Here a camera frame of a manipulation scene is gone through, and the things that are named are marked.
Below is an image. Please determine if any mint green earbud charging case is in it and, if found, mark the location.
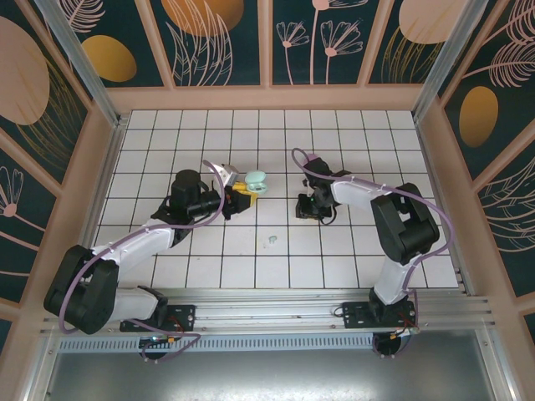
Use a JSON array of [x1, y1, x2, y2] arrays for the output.
[[243, 170, 269, 196]]

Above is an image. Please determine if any grey metal sheet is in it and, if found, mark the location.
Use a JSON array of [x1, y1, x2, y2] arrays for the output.
[[39, 328, 519, 401]]

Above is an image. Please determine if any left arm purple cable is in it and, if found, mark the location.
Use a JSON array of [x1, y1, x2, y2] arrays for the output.
[[58, 160, 229, 363]]

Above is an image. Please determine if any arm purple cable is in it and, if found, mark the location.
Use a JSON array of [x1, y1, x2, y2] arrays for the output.
[[58, 160, 229, 363], [291, 147, 456, 360]]

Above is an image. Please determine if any left aluminium side rail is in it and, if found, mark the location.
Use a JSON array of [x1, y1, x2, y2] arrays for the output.
[[66, 116, 129, 302]]

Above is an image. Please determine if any aluminium side rail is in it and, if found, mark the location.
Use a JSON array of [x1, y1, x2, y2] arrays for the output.
[[66, 116, 129, 302], [414, 117, 471, 296]]

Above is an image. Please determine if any right aluminium side rail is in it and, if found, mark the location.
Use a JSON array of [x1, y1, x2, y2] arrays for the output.
[[414, 117, 471, 296]]

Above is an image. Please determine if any aluminium front rail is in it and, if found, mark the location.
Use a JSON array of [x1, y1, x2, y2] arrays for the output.
[[39, 287, 501, 338]]

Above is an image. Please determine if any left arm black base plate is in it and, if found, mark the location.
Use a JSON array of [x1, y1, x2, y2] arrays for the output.
[[119, 303, 197, 333]]

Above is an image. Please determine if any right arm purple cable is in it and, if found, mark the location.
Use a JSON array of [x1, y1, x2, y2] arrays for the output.
[[291, 147, 456, 360]]

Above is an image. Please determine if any slotted grey cable duct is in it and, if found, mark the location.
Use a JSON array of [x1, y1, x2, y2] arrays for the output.
[[58, 333, 380, 354]]

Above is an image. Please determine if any left aluminium corner post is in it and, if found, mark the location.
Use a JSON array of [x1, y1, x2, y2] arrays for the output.
[[34, 0, 129, 129]]

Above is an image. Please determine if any aluminium corner post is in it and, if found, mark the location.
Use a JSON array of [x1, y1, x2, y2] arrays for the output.
[[410, 0, 482, 123], [34, 0, 129, 129]]

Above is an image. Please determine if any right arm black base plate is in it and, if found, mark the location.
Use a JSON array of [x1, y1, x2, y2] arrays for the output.
[[341, 300, 420, 329]]

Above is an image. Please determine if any left controller board with wires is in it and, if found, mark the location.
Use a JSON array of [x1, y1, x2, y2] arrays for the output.
[[140, 332, 187, 350]]

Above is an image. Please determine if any controller board with wires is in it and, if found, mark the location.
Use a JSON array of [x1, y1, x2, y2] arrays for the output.
[[140, 332, 187, 350], [390, 311, 420, 339]]

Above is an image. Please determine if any right aluminium corner post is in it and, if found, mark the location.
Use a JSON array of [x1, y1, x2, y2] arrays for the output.
[[410, 0, 482, 123]]

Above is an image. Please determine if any right controller board with wires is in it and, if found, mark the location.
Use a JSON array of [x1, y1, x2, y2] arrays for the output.
[[390, 311, 420, 339]]

